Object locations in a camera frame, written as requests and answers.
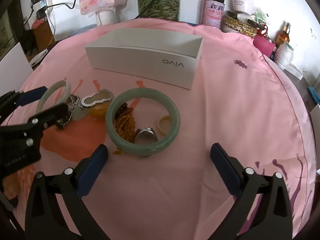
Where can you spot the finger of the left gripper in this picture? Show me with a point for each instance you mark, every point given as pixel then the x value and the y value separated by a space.
pixel 40 122
pixel 12 100

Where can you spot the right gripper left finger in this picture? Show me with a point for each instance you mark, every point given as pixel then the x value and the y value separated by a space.
pixel 44 218

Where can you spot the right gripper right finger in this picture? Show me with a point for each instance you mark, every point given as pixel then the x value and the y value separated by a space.
pixel 262 208

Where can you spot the amber orange stone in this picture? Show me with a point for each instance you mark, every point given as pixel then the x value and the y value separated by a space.
pixel 98 112

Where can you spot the silver framed gourd pendant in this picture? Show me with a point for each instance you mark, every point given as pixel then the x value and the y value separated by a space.
pixel 101 96

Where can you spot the green jade bangle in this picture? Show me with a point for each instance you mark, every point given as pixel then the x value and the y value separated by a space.
pixel 134 112

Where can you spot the white paper roll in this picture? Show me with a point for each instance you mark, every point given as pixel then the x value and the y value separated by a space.
pixel 108 17

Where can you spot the pink floral table cloth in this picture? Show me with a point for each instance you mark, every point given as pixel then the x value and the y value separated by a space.
pixel 247 105

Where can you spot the white vivo cardboard box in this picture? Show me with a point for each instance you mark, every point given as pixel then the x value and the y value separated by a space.
pixel 166 56

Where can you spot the magenta pink pouch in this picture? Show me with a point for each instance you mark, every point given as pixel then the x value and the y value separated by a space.
pixel 264 45

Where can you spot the amber perfume bottle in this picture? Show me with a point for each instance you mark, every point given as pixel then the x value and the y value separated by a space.
pixel 283 35

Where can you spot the pink pen holder can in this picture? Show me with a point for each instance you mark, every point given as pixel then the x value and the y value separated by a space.
pixel 212 12

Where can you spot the yellow patterned round tin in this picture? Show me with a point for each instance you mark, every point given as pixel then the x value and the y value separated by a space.
pixel 229 24

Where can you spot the white cream jar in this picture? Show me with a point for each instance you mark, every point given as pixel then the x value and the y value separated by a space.
pixel 239 5

